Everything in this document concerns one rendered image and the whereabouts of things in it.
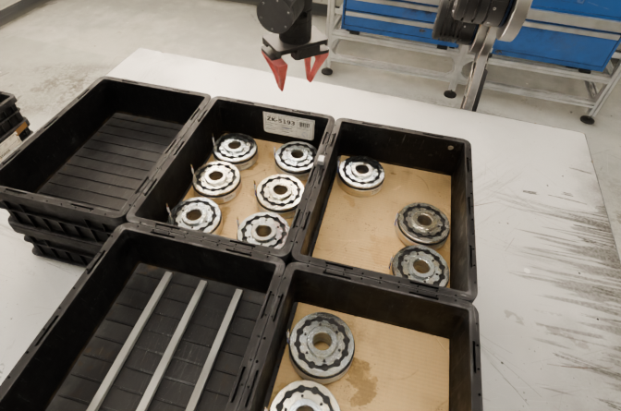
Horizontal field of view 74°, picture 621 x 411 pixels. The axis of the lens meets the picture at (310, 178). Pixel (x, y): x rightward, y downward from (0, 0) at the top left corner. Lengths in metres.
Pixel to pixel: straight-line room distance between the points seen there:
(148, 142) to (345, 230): 0.53
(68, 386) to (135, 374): 0.09
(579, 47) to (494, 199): 1.73
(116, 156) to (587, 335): 1.09
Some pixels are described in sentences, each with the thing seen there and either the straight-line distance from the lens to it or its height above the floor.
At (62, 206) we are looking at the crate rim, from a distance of 0.85.
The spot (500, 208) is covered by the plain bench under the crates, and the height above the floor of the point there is 0.70.
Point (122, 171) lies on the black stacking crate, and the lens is 1.03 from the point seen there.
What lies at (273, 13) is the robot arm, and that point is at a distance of 0.66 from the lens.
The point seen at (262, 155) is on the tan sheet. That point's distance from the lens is 1.00.
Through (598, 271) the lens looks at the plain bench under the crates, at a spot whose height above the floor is 0.70.
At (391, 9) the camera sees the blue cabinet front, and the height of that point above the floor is 0.49.
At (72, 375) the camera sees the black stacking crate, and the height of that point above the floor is 0.83.
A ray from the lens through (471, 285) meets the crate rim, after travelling 0.71.
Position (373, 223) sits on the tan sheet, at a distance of 0.87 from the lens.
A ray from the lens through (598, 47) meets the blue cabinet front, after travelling 2.83.
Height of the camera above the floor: 1.50
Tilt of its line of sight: 45 degrees down
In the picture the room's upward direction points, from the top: 3 degrees clockwise
